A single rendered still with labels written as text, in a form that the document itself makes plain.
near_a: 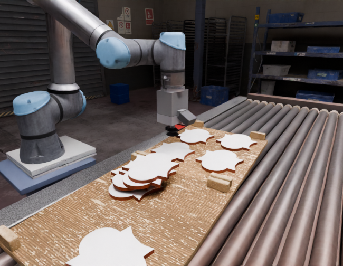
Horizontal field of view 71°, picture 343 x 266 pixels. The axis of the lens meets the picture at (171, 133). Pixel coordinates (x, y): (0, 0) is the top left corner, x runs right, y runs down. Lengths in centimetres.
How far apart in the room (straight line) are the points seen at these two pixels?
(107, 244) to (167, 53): 51
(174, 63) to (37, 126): 52
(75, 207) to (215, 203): 33
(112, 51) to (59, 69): 39
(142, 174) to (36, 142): 46
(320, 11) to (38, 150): 550
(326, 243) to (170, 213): 32
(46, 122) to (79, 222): 46
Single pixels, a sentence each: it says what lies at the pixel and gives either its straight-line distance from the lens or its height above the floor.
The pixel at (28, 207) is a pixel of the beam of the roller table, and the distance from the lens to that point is 72.
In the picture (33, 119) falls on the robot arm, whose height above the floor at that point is 105.
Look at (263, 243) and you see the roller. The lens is 56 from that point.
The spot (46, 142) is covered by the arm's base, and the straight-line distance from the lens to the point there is 95.
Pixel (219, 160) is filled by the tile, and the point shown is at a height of 95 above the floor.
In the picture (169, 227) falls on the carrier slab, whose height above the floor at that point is 94.
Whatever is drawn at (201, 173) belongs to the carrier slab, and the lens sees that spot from 72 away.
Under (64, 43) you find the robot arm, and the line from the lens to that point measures 98.
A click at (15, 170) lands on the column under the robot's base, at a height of 87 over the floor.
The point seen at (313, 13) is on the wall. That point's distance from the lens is 586.
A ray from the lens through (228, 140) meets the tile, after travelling 94.
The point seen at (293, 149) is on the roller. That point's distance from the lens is 101.
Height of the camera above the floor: 130
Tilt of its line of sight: 21 degrees down
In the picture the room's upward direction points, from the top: straight up
